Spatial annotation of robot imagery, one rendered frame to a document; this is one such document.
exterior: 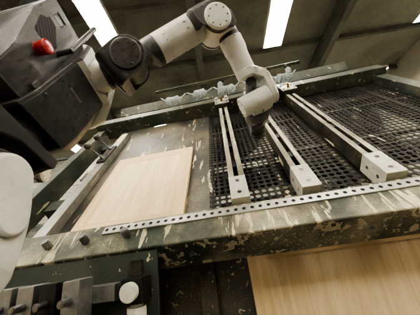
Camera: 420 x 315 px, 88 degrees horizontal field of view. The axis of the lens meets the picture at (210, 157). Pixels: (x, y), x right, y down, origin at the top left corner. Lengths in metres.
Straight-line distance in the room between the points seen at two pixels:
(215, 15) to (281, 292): 0.91
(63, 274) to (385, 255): 1.05
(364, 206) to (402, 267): 0.35
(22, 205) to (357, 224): 0.77
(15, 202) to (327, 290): 0.90
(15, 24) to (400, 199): 1.01
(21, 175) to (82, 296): 0.35
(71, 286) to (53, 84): 0.48
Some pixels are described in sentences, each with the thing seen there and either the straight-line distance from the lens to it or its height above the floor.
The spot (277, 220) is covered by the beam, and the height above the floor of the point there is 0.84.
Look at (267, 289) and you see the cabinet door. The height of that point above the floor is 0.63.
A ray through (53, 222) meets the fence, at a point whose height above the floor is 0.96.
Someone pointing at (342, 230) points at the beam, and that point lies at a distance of 0.74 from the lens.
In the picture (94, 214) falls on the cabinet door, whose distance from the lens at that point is 1.02.
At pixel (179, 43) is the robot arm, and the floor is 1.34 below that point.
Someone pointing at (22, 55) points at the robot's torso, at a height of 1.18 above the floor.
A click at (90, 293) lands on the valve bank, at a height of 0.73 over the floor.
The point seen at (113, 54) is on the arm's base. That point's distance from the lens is 0.65.
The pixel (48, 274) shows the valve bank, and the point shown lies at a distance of 0.89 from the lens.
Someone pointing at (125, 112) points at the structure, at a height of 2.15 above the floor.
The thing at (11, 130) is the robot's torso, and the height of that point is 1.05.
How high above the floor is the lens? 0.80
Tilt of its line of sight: 22 degrees up
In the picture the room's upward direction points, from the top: 8 degrees counter-clockwise
